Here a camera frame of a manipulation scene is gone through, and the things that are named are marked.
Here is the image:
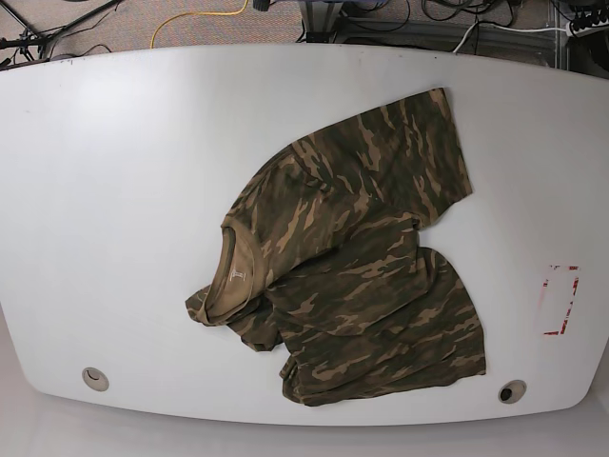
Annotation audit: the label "camouflage T-shirt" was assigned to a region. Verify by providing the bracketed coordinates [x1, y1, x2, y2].
[186, 88, 486, 407]

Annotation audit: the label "red tape rectangle marking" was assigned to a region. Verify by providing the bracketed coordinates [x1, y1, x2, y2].
[537, 265, 580, 336]

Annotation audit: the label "black tripod legs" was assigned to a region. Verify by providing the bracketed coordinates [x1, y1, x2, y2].
[0, 0, 123, 63]

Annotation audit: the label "white power strip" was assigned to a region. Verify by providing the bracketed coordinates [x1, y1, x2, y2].
[566, 9, 609, 38]

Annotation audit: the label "aluminium frame post base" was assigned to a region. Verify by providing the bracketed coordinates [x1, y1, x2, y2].
[297, 1, 344, 44]

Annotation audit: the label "white cable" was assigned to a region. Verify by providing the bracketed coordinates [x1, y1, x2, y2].
[451, 18, 571, 54]

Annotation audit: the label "left table cable grommet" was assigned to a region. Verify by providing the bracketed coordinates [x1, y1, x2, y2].
[82, 368, 109, 392]

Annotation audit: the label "table cable grommet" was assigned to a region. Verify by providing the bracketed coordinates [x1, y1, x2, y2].
[82, 368, 109, 392]
[498, 380, 527, 405]

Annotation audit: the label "right table cable grommet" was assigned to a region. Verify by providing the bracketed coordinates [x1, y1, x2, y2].
[498, 380, 527, 405]

